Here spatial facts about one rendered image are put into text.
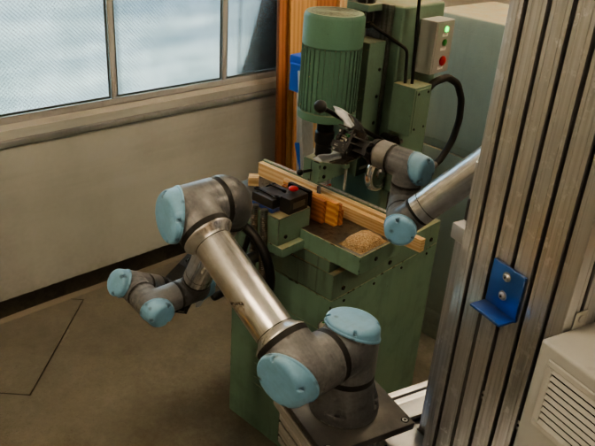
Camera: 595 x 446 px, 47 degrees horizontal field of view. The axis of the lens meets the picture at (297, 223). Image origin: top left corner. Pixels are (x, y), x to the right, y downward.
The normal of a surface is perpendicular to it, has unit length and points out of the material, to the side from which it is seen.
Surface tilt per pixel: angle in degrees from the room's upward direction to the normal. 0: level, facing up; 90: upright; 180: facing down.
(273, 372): 94
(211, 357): 0
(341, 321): 8
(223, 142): 90
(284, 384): 94
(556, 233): 90
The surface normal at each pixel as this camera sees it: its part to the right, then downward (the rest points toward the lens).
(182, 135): 0.69, 0.37
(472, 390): -0.88, 0.16
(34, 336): 0.07, -0.89
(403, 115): -0.69, 0.29
